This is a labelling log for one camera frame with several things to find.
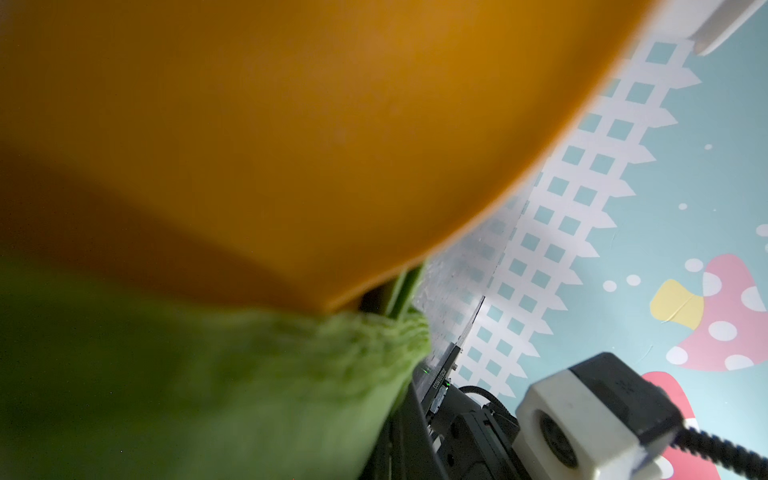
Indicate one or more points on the orange plastic spoon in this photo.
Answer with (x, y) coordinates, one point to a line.
(282, 153)

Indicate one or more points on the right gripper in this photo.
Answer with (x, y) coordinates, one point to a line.
(472, 434)

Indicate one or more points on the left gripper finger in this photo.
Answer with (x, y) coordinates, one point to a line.
(411, 454)

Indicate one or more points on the green paper napkin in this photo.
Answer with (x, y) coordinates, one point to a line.
(98, 382)

